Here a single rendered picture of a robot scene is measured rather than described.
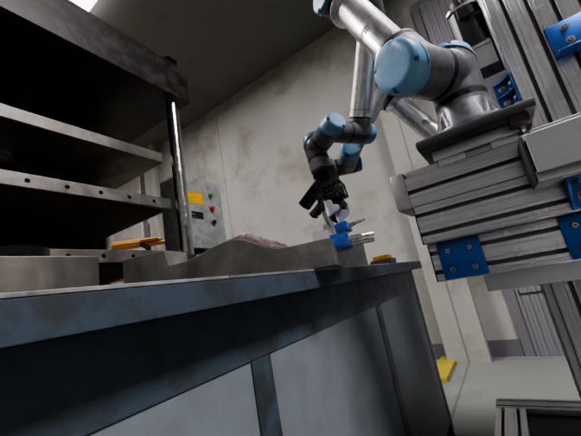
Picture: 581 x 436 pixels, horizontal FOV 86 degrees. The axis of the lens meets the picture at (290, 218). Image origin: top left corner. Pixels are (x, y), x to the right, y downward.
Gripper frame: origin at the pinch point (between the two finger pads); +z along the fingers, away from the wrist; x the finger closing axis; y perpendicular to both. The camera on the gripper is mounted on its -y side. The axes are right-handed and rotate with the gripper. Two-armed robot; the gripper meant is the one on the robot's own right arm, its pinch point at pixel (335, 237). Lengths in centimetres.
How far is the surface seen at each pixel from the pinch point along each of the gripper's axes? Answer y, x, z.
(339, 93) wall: -36, 181, -180
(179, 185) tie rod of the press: -61, -27, -39
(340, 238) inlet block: 25, -58, 9
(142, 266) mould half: -17, -77, 7
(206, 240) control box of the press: -73, -3, -16
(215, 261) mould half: 1, -71, 10
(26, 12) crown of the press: -57, -87, -88
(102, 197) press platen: -67, -59, -29
